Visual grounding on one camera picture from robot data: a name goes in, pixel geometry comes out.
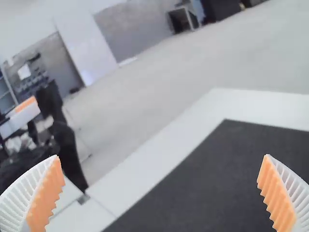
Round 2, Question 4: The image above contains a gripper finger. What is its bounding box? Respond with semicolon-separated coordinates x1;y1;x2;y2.
0;154;66;232
256;153;309;232

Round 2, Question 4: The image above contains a person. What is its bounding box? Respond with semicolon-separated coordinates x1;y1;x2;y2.
35;82;89;194

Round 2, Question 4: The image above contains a black mat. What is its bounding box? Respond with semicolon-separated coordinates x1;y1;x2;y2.
102;118;309;232

